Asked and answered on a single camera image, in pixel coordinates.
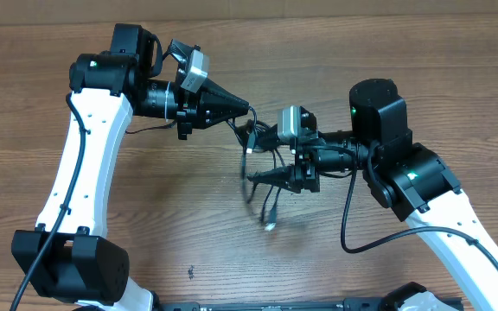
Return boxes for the thick black USB cable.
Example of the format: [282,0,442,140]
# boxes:
[227,105,293,232]

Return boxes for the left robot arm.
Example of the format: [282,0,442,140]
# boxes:
[11,23,251,310]

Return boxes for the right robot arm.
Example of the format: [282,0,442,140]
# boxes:
[245,79,498,310]

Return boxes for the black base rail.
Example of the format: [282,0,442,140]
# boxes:
[154,282,464,311]

